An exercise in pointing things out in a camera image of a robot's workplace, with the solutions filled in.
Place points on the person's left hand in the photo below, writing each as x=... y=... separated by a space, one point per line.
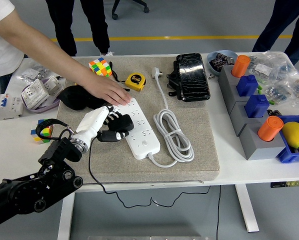
x=107 y=90

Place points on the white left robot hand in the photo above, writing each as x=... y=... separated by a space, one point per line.
x=92 y=122

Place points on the black cloth pouch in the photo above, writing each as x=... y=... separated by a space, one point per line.
x=72 y=98

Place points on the black power adapter plug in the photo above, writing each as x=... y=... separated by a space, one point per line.
x=124 y=123

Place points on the white power strip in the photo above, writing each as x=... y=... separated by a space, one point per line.
x=144 y=150

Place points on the person's left forearm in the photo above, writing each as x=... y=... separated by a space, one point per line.
x=62 y=60

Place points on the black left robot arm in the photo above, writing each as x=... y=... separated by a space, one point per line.
x=57 y=152

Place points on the large colourful puzzle cube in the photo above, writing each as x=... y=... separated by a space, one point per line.
x=99 y=66

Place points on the yellow tape measure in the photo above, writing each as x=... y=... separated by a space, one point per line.
x=135 y=81

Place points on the small colourful puzzle cube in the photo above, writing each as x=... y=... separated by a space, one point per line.
x=45 y=132

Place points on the small screwdriver bit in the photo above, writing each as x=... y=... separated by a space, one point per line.
x=60 y=77

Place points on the small white socket panel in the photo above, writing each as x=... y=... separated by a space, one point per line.
x=55 y=86

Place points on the large white socket panel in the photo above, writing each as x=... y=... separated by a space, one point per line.
x=35 y=93

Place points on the black folding holder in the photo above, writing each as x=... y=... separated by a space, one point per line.
x=171 y=81

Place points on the person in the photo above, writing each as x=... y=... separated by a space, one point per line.
x=97 y=25
x=277 y=30
x=2 y=50

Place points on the black office chair base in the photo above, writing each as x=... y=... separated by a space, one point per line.
x=115 y=16

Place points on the clear bag of metal parts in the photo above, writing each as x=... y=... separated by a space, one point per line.
x=32 y=72

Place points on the white circuit breaker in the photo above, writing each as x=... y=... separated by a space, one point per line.
x=7 y=107

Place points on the glossy black case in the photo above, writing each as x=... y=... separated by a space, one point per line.
x=193 y=77

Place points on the white table leg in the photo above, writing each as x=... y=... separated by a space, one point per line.
x=247 y=212
x=65 y=217

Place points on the grey-brown mat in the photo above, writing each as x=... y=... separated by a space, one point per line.
x=202 y=120

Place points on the small metal clip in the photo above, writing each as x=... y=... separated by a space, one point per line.
x=212 y=76

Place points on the light blue bowl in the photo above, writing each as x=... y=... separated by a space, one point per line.
x=210 y=66

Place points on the dark cylindrical capacitors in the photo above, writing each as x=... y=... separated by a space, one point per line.
x=220 y=61

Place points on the grey block base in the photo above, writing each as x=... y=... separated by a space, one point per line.
x=230 y=97
x=259 y=151
x=237 y=117
x=224 y=75

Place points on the orange cylinder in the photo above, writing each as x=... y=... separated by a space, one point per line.
x=240 y=66
x=270 y=128

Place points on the blue block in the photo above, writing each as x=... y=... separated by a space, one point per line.
x=247 y=86
x=257 y=106

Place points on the small green clip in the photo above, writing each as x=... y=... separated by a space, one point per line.
x=271 y=102
x=260 y=87

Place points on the clear bag with white label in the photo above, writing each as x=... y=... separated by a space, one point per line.
x=262 y=68

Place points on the small black connector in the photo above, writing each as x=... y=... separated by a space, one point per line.
x=273 y=112

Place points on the clear bag of blue parts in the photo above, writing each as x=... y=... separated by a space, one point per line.
x=279 y=93

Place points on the yellow lemon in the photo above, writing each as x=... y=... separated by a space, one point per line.
x=294 y=135

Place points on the blue plastic bin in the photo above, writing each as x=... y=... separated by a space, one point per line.
x=289 y=156

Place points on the black table control panel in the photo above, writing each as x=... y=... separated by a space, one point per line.
x=289 y=184

